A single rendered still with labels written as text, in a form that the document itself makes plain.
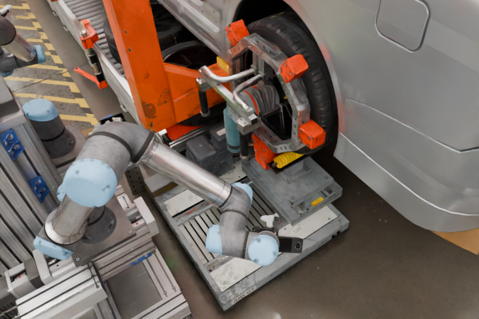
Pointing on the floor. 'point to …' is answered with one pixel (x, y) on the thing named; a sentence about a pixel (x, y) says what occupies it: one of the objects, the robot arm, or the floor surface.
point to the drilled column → (132, 178)
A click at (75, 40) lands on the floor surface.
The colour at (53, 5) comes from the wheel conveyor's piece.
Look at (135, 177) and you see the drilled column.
